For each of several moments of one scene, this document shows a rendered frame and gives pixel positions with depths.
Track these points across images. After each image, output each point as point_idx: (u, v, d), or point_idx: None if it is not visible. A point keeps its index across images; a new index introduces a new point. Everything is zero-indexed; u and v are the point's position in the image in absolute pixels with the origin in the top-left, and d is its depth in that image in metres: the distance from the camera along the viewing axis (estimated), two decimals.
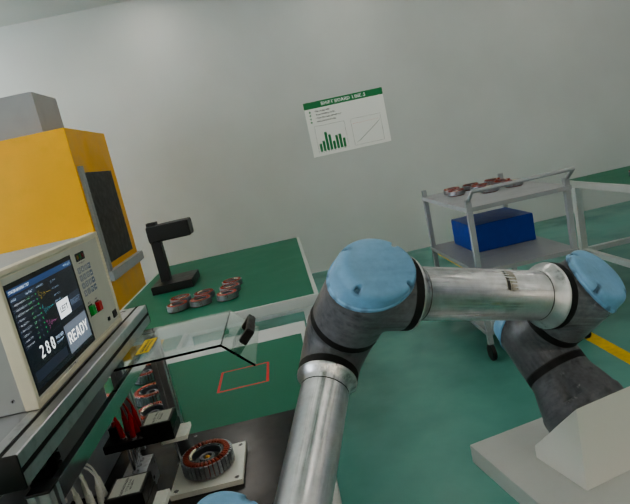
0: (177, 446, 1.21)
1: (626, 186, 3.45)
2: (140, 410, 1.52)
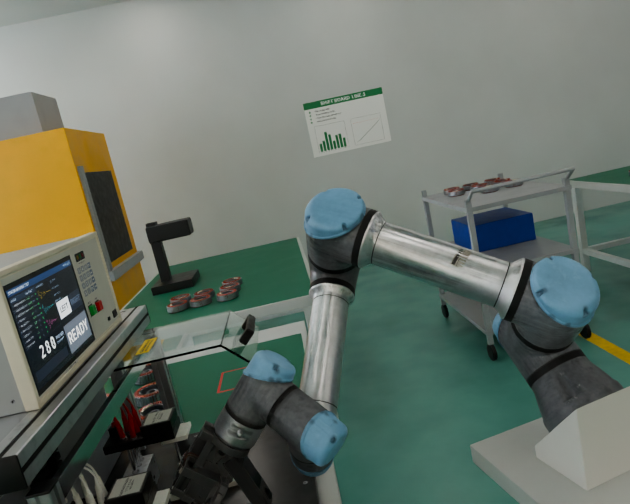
0: (177, 446, 1.21)
1: (626, 186, 3.45)
2: (140, 410, 1.52)
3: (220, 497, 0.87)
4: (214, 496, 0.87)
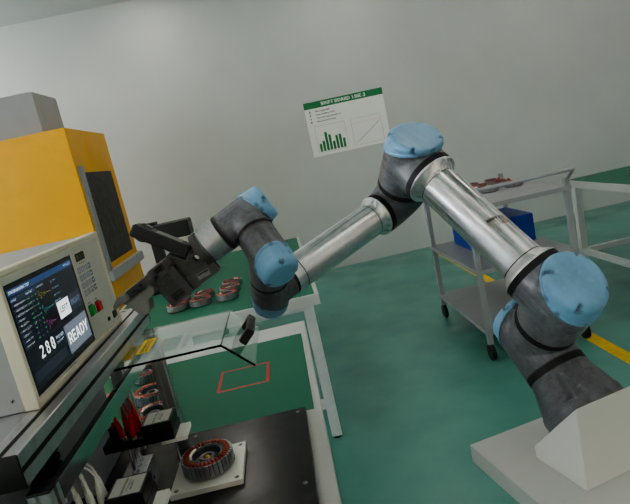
0: (177, 446, 1.21)
1: (626, 186, 3.45)
2: (140, 410, 1.52)
3: None
4: None
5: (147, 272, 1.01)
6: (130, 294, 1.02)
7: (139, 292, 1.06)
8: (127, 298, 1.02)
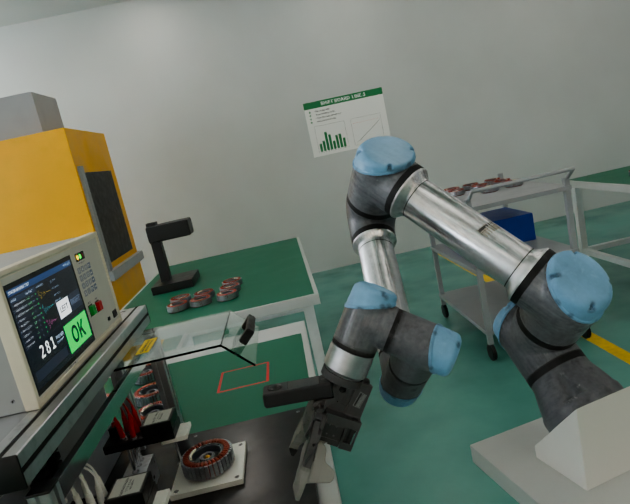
0: (177, 446, 1.21)
1: (626, 186, 3.45)
2: (140, 410, 1.52)
3: None
4: None
5: (305, 433, 0.88)
6: (308, 464, 0.85)
7: None
8: (307, 472, 0.85)
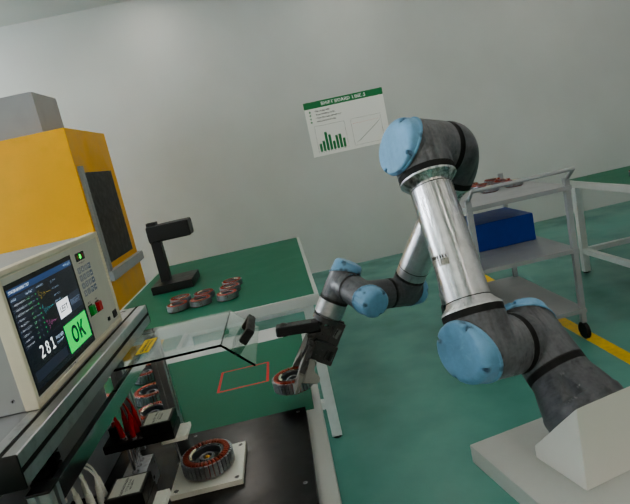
0: (177, 446, 1.21)
1: (626, 186, 3.45)
2: (140, 410, 1.52)
3: (306, 336, 1.45)
4: None
5: (302, 353, 1.39)
6: (303, 371, 1.36)
7: (302, 359, 1.47)
8: (302, 376, 1.35)
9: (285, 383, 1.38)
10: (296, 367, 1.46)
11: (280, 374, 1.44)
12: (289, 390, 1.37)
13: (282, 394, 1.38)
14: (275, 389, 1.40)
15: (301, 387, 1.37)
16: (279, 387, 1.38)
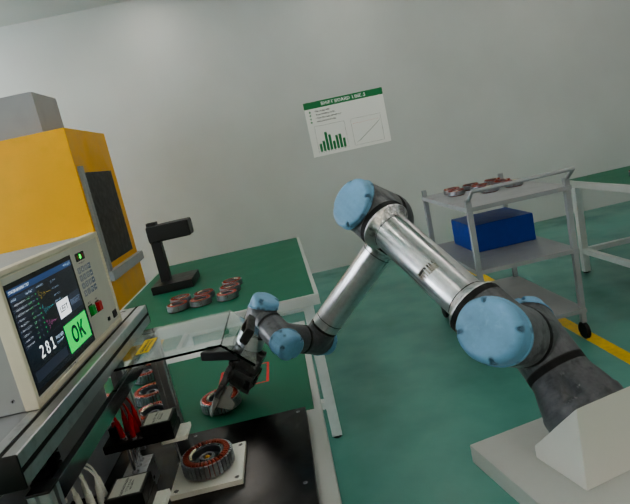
0: (177, 446, 1.21)
1: (626, 186, 3.45)
2: (140, 410, 1.52)
3: None
4: None
5: None
6: (217, 396, 1.43)
7: None
8: (216, 400, 1.43)
9: (206, 404, 1.47)
10: None
11: (213, 392, 1.54)
12: (208, 411, 1.46)
13: (204, 413, 1.48)
14: (201, 407, 1.50)
15: (219, 410, 1.46)
16: (201, 406, 1.48)
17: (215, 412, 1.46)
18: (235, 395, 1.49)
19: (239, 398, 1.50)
